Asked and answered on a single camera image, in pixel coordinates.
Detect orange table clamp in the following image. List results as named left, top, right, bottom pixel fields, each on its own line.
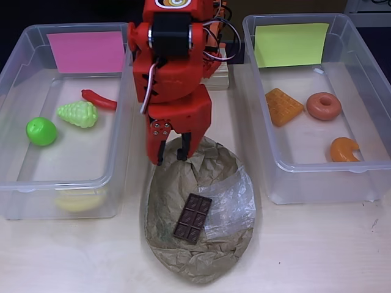
left=209, top=18, right=228, bottom=51

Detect white wrist servo cable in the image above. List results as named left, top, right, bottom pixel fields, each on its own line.
left=139, top=60, right=161, bottom=114

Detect brown toy chocolate bar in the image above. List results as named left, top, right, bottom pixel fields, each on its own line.
left=173, top=193, right=213, bottom=245

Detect black base cables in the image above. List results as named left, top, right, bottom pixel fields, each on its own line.
left=213, top=2, right=238, bottom=46

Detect orange toy croissant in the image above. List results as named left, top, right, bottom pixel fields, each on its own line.
left=329, top=137, right=360, bottom=163

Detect brown toy doughnut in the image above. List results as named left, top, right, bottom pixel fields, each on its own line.
left=306, top=92, right=342, bottom=121

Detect red toy chili pepper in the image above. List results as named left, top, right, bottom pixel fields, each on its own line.
left=81, top=89, right=118, bottom=111

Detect pale green toy grapes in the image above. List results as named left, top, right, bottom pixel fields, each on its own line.
left=56, top=101, right=99, bottom=129

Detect crumpled brown paper bag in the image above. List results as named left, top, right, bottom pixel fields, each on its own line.
left=139, top=136, right=256, bottom=286

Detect wooden base block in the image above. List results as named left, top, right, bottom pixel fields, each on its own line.
left=204, top=48, right=230, bottom=91

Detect pink paper label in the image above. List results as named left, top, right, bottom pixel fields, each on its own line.
left=46, top=31, right=126, bottom=74

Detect clear plastic bin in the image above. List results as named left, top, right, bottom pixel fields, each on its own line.
left=243, top=12, right=391, bottom=205
left=0, top=21, right=135, bottom=220

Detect orange toy waffle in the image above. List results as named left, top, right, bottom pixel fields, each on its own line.
left=265, top=87, right=305, bottom=128

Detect green toy apple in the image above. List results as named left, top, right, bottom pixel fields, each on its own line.
left=26, top=117, right=59, bottom=147

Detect yellow toy banana bunch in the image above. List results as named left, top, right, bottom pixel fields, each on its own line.
left=54, top=189, right=108, bottom=214

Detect yellow-green paper label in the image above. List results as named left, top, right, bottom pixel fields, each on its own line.
left=254, top=23, right=331, bottom=68

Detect dark looped servo cable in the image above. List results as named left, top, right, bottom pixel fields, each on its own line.
left=201, top=18, right=243, bottom=62

